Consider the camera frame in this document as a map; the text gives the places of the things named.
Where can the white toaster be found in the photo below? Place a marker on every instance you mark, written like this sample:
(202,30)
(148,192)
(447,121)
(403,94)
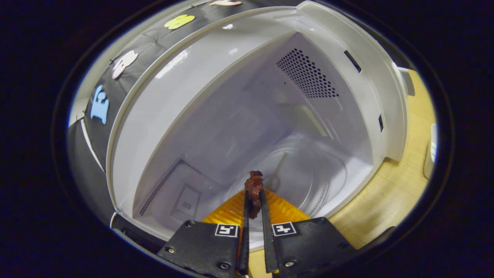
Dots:
(430,154)

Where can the glass turntable plate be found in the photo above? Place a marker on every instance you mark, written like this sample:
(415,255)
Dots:
(316,177)

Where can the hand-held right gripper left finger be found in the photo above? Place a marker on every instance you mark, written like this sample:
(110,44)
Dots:
(243,247)

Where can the brown meat piece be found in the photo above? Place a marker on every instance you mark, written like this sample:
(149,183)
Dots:
(254,185)

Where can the white microwave oven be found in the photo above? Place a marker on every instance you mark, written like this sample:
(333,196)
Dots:
(193,96)

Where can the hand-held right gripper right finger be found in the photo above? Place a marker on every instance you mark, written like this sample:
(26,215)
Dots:
(269,247)

